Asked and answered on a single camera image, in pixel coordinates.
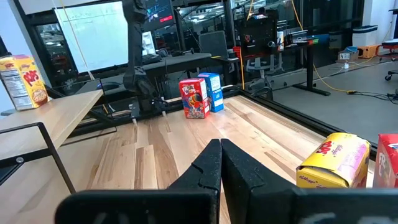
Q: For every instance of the brown cardboard box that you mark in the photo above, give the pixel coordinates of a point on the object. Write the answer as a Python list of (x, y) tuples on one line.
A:
[(346, 54)]

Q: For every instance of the white power strip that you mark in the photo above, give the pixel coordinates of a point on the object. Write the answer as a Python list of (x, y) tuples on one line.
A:
[(345, 65)]

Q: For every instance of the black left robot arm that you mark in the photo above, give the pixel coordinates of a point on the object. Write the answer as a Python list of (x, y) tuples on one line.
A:
[(135, 34)]

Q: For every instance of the red Froot Loops cereal box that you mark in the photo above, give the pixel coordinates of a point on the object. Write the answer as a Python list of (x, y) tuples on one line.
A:
[(192, 99), (387, 161)]

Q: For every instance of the grey office desk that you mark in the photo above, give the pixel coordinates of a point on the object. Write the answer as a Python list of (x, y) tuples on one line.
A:
[(180, 60)]

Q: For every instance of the orange box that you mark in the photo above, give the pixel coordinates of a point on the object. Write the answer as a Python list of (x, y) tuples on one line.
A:
[(368, 51)]

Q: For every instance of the yellow Corn Pops cereal box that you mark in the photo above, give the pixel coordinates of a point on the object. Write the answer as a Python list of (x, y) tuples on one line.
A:
[(335, 158), (29, 82)]

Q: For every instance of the white bin with dark lid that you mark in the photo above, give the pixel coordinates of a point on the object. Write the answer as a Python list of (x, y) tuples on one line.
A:
[(364, 35)]

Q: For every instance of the red wheeled cart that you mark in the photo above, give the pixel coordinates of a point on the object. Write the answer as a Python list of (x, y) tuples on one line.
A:
[(390, 46)]

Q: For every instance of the large white screen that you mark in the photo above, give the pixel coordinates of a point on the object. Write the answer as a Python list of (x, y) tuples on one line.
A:
[(99, 37)]

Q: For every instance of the dark computer monitor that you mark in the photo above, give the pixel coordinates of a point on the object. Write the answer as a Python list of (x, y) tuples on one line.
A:
[(158, 14)]

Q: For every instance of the wooden shelf with black frame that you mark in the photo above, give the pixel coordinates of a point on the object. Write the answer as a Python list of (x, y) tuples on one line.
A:
[(53, 121)]

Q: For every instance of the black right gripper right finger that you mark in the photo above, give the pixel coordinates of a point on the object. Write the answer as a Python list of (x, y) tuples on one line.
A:
[(264, 205)]

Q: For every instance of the black metal table frame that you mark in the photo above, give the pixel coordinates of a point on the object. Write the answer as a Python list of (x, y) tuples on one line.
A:
[(280, 109)]

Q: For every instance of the blue Rice Krispies cereal box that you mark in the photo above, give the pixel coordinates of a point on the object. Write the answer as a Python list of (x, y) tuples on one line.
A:
[(215, 93)]

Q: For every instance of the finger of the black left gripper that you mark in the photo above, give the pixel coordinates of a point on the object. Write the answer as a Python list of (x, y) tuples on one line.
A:
[(134, 113), (163, 107)]

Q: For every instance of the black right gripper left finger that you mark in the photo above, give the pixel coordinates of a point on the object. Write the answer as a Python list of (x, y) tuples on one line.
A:
[(174, 205)]

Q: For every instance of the black standing desk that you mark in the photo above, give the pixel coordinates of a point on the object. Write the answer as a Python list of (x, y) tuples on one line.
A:
[(309, 68)]

